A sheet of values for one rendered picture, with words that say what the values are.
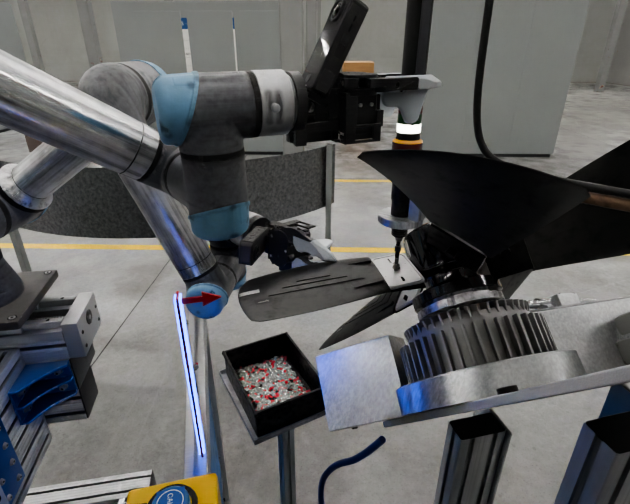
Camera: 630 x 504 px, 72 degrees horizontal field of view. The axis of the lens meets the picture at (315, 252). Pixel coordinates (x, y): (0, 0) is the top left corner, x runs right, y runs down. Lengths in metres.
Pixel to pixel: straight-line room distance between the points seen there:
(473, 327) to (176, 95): 0.48
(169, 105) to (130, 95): 0.34
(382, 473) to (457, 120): 5.63
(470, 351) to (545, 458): 1.56
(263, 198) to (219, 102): 2.08
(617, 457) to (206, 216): 0.51
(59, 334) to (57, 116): 0.60
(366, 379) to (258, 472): 1.22
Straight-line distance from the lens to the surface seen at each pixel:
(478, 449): 0.89
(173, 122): 0.49
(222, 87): 0.51
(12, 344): 1.13
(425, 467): 1.98
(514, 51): 6.99
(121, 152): 0.60
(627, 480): 0.63
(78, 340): 1.08
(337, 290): 0.66
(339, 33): 0.56
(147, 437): 2.15
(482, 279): 0.71
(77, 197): 2.66
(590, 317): 0.83
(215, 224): 0.53
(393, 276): 0.71
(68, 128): 0.59
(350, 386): 0.78
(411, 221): 0.66
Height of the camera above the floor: 1.53
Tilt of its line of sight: 26 degrees down
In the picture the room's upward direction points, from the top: straight up
